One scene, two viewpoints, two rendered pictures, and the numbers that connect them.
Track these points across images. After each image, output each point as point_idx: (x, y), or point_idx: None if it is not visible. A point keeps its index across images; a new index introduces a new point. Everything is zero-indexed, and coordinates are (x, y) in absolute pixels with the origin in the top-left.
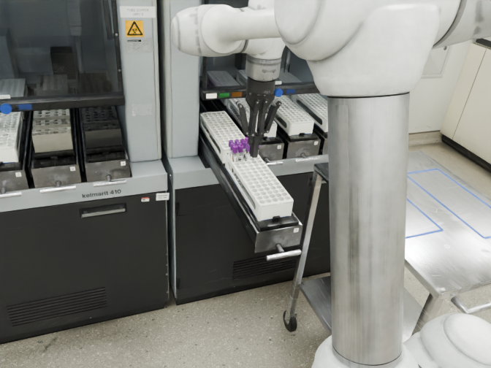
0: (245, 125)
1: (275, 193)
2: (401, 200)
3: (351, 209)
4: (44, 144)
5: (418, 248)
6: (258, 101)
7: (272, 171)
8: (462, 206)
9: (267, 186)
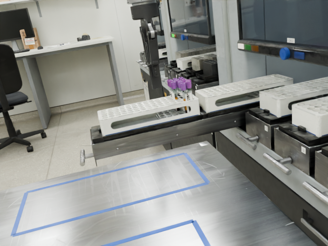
0: (144, 51)
1: (113, 113)
2: None
3: None
4: (194, 65)
5: (0, 203)
6: (139, 27)
7: (264, 159)
8: None
9: (126, 110)
